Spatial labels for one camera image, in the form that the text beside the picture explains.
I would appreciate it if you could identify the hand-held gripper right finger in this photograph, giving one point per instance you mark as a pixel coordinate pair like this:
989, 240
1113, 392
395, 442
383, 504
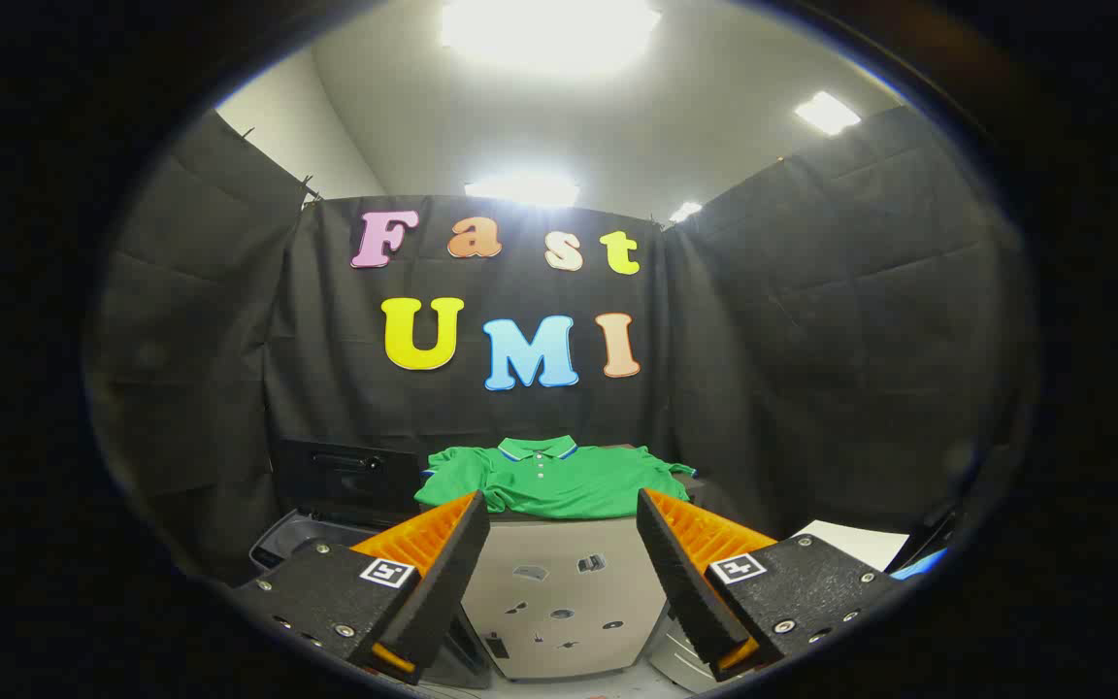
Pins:
685, 582

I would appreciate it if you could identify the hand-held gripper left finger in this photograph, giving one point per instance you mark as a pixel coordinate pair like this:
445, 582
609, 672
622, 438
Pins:
447, 582

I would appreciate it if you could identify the green polo shirt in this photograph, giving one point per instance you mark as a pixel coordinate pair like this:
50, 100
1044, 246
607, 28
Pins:
569, 485

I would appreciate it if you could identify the dark grey washing machine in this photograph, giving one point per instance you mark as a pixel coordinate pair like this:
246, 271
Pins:
302, 539

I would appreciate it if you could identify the grey metal cabinet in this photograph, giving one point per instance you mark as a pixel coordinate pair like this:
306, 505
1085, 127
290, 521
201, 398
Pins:
569, 573

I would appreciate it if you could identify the white paper sheet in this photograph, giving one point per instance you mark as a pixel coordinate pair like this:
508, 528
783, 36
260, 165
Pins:
860, 546

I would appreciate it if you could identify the black backdrop cloth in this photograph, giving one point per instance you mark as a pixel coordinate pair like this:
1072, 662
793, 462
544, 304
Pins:
792, 369

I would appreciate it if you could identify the large ceiling light panel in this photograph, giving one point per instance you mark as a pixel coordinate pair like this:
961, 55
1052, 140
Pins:
549, 34

